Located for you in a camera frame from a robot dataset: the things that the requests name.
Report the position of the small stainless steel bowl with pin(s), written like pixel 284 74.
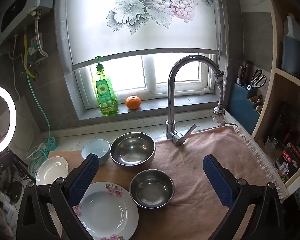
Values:
pixel 151 190

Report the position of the teal power strip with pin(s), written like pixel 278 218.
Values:
pixel 52 143

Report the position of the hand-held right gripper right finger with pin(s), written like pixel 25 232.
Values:
pixel 218 180

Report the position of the pink floral white plate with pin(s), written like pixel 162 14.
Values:
pixel 107 210

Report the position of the pink towel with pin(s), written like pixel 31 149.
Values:
pixel 195 160

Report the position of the chrome kitchen faucet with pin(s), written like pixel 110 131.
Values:
pixel 171 92

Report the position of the printed kettle box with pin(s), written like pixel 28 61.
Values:
pixel 287 160

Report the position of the white window frame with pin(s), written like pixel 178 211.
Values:
pixel 150 75

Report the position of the orange mandarin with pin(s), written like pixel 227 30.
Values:
pixel 133 102

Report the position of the green dish soap bottle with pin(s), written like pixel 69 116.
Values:
pixel 105 97

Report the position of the dark sauce jug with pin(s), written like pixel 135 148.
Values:
pixel 291 52

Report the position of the grey stone window sill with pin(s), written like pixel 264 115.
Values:
pixel 152 111

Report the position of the wooden kitchen shelf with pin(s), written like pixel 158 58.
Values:
pixel 275 55

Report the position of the yellow gas pipe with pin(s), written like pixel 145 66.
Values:
pixel 25 47

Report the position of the clear glass cup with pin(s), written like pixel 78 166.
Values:
pixel 271 143

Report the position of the light blue ceramic bowl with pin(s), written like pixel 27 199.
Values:
pixel 97 147

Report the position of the white plate with grass print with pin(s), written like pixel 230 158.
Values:
pixel 51 170

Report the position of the grape print roller blind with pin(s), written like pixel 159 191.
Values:
pixel 145 30

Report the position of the wall water heater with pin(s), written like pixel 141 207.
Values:
pixel 20 12

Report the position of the blue knife block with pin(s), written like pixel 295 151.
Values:
pixel 241 105

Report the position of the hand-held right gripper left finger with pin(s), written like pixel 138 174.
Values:
pixel 82 180

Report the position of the large stainless steel bowl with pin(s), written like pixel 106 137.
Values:
pixel 132 152

